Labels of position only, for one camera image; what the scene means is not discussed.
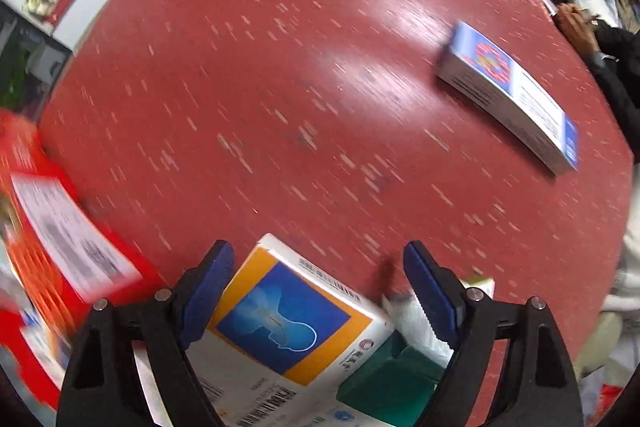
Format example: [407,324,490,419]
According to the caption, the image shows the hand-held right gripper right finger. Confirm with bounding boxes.
[402,240,586,427]

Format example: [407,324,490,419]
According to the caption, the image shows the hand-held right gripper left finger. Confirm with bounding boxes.
[55,239,237,427]

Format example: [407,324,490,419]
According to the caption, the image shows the large orange and blue medicine box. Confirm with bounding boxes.
[132,233,397,427]

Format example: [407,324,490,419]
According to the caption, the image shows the red-edged cardboard box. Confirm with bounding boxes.
[0,108,167,414]

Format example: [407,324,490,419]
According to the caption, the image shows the green and white medicine box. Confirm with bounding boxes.
[337,332,453,427]

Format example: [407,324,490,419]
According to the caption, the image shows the long blue and white medicine box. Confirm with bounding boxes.
[437,21,581,178]

